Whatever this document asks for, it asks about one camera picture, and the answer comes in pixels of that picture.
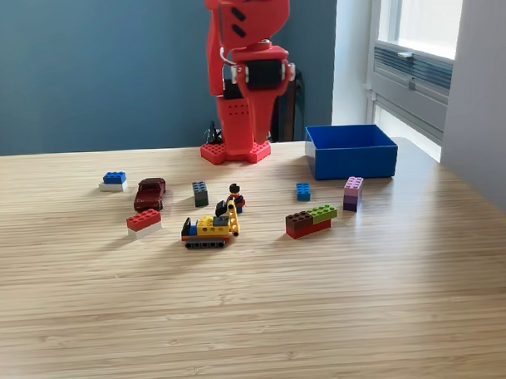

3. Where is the dark red toy car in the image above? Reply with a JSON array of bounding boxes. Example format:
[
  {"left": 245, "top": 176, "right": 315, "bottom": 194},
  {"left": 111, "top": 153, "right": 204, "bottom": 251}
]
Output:
[{"left": 132, "top": 177, "right": 168, "bottom": 214}]

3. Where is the dark grey brick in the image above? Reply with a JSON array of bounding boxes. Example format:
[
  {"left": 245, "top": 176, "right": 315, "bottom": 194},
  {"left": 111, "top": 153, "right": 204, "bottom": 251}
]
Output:
[{"left": 191, "top": 180, "right": 210, "bottom": 209}]

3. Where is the pink and purple brick stack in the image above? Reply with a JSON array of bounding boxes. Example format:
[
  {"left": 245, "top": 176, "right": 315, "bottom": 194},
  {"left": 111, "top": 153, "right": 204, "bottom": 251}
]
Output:
[{"left": 341, "top": 175, "right": 366, "bottom": 214}]

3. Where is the toy figure with red shirt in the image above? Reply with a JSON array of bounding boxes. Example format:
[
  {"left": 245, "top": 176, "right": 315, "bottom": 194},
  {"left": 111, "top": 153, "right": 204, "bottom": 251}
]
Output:
[{"left": 224, "top": 182, "right": 248, "bottom": 215}]

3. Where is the red on white brick stack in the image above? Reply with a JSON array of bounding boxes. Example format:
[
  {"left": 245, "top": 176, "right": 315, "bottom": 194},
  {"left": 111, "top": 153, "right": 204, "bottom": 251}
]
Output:
[{"left": 125, "top": 208, "right": 163, "bottom": 239}]

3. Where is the black chair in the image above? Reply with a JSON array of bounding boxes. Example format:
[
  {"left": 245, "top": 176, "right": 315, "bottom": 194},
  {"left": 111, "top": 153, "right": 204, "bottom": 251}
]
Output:
[{"left": 267, "top": 66, "right": 309, "bottom": 143}]

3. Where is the white window frame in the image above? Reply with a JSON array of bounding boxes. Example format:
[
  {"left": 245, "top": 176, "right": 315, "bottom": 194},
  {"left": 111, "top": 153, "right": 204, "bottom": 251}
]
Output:
[{"left": 371, "top": 0, "right": 469, "bottom": 64}]

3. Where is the blue on white brick stack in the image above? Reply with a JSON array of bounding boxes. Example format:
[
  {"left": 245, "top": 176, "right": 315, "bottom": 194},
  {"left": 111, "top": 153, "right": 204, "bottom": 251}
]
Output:
[{"left": 98, "top": 170, "right": 130, "bottom": 193}]

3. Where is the brown green red brick stack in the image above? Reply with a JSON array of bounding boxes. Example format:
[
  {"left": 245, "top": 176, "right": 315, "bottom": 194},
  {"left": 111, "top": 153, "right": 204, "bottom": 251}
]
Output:
[{"left": 284, "top": 203, "right": 340, "bottom": 241}]

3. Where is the small yellow toy digger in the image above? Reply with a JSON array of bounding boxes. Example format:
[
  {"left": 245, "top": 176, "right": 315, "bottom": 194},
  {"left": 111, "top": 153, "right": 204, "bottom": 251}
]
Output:
[{"left": 179, "top": 199, "right": 242, "bottom": 251}]

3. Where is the black clamp behind base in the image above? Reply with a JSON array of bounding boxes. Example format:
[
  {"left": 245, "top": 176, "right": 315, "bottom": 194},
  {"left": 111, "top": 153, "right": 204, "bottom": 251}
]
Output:
[{"left": 204, "top": 119, "right": 225, "bottom": 145}]

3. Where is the blue plastic bin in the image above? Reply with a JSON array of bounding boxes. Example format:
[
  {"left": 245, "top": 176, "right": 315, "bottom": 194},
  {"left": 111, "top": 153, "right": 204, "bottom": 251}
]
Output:
[{"left": 303, "top": 122, "right": 400, "bottom": 182}]

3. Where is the grey window vent unit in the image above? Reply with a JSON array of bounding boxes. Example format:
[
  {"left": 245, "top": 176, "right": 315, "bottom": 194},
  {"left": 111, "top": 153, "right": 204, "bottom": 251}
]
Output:
[{"left": 370, "top": 40, "right": 457, "bottom": 143}]

